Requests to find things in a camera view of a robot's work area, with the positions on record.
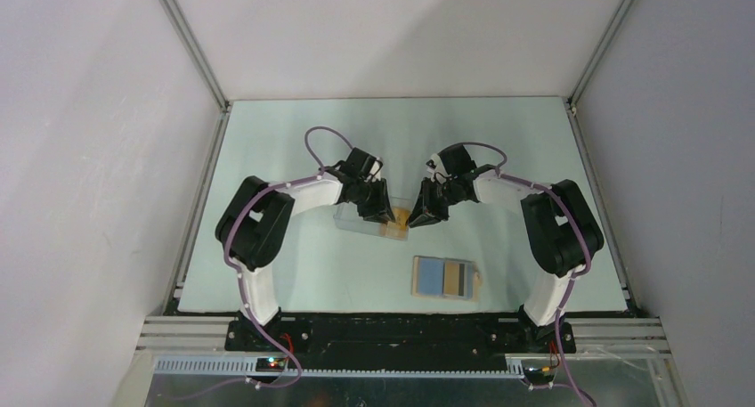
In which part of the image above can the clear plastic card box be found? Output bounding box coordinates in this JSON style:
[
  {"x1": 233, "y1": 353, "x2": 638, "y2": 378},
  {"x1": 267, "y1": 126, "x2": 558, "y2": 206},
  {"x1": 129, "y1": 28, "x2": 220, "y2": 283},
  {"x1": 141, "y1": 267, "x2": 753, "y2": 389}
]
[{"x1": 333, "y1": 198, "x2": 414, "y2": 242}]

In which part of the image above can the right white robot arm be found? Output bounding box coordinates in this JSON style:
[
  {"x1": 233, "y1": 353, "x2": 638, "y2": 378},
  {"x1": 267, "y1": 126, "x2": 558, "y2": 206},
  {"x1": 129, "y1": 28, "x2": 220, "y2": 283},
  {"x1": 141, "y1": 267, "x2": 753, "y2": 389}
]
[{"x1": 407, "y1": 142, "x2": 605, "y2": 352}]

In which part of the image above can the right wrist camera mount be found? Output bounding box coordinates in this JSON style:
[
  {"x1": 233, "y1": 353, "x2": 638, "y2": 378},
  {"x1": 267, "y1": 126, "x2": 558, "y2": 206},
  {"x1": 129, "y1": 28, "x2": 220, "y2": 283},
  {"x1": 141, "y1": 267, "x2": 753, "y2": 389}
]
[{"x1": 426, "y1": 153, "x2": 447, "y2": 179}]

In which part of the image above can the gold credit card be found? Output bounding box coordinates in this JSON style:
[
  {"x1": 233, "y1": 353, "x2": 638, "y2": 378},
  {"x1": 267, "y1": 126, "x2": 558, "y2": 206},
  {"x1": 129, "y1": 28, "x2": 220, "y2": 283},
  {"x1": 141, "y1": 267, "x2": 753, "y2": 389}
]
[
  {"x1": 442, "y1": 261, "x2": 467, "y2": 297},
  {"x1": 379, "y1": 208, "x2": 410, "y2": 240}
]

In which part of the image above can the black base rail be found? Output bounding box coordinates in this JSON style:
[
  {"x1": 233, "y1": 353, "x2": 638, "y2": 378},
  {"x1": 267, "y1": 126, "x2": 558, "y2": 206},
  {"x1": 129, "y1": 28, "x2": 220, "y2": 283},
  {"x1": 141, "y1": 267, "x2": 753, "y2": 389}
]
[{"x1": 224, "y1": 313, "x2": 576, "y2": 372}]

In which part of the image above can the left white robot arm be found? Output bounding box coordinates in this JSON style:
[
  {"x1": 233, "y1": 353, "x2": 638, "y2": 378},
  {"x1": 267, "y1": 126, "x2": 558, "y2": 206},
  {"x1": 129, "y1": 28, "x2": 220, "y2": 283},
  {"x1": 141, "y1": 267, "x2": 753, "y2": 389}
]
[{"x1": 215, "y1": 148, "x2": 395, "y2": 351}]

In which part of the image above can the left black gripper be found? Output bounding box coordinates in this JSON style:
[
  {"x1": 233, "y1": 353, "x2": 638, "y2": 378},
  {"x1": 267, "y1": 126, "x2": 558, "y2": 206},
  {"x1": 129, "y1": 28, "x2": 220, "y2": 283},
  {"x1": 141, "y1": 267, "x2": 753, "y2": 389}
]
[{"x1": 353, "y1": 177, "x2": 395, "y2": 225}]

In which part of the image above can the tan leather card holder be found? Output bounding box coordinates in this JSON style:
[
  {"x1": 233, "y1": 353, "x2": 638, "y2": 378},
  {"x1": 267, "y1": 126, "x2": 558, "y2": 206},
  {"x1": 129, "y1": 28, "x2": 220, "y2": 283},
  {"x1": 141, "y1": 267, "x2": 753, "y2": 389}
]
[{"x1": 411, "y1": 256, "x2": 482, "y2": 302}]

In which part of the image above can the gold credit card in box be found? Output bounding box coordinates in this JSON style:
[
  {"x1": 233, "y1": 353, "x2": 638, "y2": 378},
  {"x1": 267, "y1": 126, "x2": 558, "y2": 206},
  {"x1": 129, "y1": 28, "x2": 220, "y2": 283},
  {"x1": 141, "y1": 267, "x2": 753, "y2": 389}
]
[{"x1": 379, "y1": 208, "x2": 410, "y2": 240}]

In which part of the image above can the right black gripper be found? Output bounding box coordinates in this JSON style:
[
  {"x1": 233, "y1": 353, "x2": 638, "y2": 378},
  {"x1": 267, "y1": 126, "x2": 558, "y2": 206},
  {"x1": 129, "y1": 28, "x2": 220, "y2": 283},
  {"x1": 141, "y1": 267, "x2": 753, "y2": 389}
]
[{"x1": 406, "y1": 177, "x2": 460, "y2": 229}]

